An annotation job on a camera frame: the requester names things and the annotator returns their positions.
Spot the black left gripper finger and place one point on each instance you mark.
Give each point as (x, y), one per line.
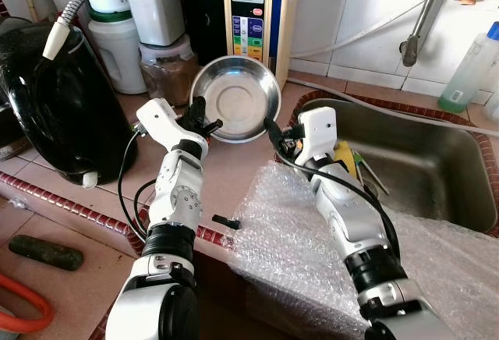
(192, 108)
(203, 110)

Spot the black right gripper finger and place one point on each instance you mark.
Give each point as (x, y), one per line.
(274, 129)

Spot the shallow steel bowl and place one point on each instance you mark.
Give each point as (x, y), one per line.
(238, 98)

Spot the yellow plastic cup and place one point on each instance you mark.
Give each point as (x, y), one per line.
(347, 159)

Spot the grey chopstick green tip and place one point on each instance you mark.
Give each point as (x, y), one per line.
(365, 172)
(373, 170)

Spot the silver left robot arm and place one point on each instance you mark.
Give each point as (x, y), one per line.
(171, 223)

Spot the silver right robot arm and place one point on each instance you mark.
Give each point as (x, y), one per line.
(366, 239)

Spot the steel kitchen sink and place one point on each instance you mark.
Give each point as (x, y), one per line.
(437, 168)

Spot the jar of brown powder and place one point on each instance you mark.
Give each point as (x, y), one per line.
(168, 75)

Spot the white plastic jug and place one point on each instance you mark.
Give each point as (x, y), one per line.
(117, 55)

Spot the small black clip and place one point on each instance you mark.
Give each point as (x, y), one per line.
(228, 221)

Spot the white plastic container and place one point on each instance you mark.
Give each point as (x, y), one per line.
(156, 5)

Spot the beige water ionizer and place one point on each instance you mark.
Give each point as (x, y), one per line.
(261, 12)

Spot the black electric kettle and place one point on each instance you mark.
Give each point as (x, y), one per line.
(62, 106)

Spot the clear bubble wrap sheet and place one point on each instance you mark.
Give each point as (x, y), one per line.
(312, 278)

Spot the thin white tube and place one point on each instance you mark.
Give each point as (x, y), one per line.
(390, 16)

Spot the clear plastic measuring cup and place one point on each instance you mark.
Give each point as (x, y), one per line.
(493, 106)

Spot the grey metal faucet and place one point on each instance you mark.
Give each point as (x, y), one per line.
(421, 20)

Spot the dark cooking pot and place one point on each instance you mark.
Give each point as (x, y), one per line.
(9, 129)

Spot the clear bottle with blue cap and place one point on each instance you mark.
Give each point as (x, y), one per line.
(472, 67)

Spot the dark green oblong object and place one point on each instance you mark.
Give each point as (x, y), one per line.
(47, 252)

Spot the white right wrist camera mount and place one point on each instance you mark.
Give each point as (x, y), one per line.
(318, 133)

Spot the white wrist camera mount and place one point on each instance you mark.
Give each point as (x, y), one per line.
(318, 133)
(162, 122)

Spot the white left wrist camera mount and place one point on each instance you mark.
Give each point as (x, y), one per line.
(162, 122)

